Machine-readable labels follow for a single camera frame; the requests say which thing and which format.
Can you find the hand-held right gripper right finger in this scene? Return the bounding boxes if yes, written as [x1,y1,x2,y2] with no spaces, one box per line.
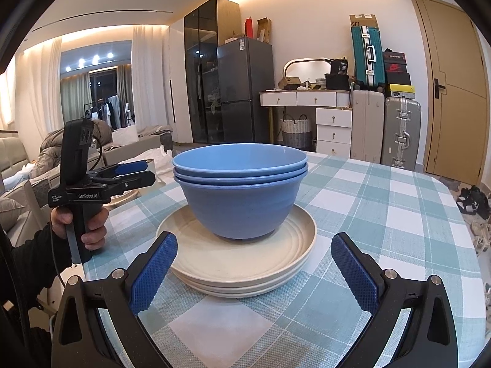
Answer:
[331,232,459,368]

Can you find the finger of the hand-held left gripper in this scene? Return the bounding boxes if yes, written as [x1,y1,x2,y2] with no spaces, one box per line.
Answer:
[88,159,149,181]
[92,171,156,196]

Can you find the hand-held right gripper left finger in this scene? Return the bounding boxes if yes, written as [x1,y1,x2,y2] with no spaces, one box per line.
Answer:
[51,231,179,368]

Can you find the cream plate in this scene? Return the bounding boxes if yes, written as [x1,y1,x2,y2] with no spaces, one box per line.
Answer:
[180,264,311,290]
[155,202,318,282]
[195,282,296,298]

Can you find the blue bowl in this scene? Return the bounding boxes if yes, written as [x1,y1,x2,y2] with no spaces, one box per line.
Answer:
[171,144,308,179]
[173,167,308,188]
[174,176,307,243]

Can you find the person's left forearm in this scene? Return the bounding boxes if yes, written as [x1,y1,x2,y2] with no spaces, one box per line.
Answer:
[0,224,73,317]

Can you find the person's left hand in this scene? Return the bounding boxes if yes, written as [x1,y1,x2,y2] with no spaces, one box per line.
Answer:
[51,201,110,252]

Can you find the white small plate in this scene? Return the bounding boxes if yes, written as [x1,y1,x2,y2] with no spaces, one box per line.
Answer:
[108,189,139,210]

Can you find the brown grey duvet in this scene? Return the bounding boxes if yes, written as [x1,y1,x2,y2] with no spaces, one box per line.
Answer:
[36,119,113,175]

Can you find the white plastic bag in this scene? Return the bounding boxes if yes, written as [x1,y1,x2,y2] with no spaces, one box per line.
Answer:
[147,156,174,185]

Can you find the clothes rack with garments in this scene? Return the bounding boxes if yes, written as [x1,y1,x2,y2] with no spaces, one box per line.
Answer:
[82,93,136,130]

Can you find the teal checked tablecloth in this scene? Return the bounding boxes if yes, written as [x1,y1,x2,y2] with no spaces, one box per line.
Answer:
[82,149,486,368]

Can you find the white sheer curtain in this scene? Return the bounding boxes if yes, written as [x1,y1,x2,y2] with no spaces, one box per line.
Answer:
[22,37,64,144]
[131,26,170,128]

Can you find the grey beige sofa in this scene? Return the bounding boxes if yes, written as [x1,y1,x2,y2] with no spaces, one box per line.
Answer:
[0,134,52,248]

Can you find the white wardrobe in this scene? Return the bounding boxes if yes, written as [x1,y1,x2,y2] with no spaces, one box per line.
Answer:
[167,19,194,144]

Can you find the dark glass cabinet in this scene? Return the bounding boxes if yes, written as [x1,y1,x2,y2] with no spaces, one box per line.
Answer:
[183,0,240,144]

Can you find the shoes scattered on floor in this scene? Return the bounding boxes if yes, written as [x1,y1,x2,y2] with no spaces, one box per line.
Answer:
[456,185,491,216]

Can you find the dark grey refrigerator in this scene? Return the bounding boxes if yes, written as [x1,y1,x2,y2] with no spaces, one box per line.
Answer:
[217,37,274,144]

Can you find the white drawer unit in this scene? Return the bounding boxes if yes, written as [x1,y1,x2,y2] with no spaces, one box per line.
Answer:
[315,107,353,158]

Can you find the beige suitcase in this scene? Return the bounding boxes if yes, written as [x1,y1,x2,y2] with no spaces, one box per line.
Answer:
[351,90,385,163]

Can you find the silver suitcase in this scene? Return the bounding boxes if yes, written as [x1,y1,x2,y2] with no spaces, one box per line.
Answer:
[381,97,422,170]

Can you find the woven laundry basket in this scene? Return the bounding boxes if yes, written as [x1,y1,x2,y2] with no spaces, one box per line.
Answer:
[281,114,313,150]

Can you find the tan wooden door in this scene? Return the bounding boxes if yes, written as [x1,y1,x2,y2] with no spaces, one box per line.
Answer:
[408,0,486,186]

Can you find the white vanity desk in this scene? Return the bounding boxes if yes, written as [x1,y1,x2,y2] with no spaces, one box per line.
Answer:
[259,89,353,146]

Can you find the yellow black shoe box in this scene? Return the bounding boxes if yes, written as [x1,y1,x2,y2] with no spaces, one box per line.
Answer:
[384,83,417,99]

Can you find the black storage bag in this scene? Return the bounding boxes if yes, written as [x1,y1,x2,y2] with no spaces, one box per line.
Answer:
[324,73,351,92]

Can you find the open brown carton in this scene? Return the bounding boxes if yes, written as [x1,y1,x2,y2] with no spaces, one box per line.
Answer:
[256,17,273,44]

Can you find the oval vanity mirror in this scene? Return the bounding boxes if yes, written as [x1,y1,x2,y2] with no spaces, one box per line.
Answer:
[283,57,333,89]

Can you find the teal suitcase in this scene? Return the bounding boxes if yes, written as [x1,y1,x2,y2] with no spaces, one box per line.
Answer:
[351,25,386,87]

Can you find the flat cardboard box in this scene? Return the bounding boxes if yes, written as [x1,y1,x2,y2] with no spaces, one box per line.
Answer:
[349,13,379,30]

